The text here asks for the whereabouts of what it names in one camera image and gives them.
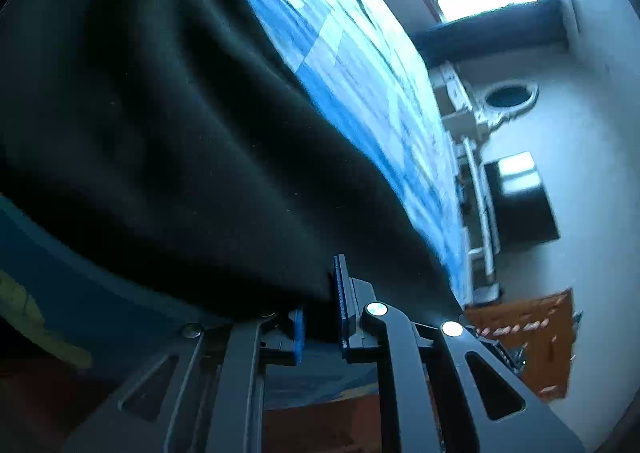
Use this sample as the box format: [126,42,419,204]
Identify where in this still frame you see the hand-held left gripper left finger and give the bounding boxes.
[62,305,307,453]

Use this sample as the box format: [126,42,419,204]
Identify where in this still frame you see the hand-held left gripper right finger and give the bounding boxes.
[332,254,587,453]

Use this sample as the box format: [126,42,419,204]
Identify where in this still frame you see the black pants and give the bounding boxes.
[0,0,466,345]

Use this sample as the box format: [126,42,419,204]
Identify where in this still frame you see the white television stand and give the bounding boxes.
[454,133,502,305]

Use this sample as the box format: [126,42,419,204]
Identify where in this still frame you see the black flat television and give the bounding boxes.
[483,151,561,245]

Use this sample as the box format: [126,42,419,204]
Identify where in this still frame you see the white dresser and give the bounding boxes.
[429,62,497,146]

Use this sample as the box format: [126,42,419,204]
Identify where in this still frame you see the bed with blue patterned sheet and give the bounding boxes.
[0,0,472,410]

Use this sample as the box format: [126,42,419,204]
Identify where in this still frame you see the white oval vanity mirror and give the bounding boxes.
[479,81,541,128]

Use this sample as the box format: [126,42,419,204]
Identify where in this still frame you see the dark blue curtain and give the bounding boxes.
[414,0,568,65]

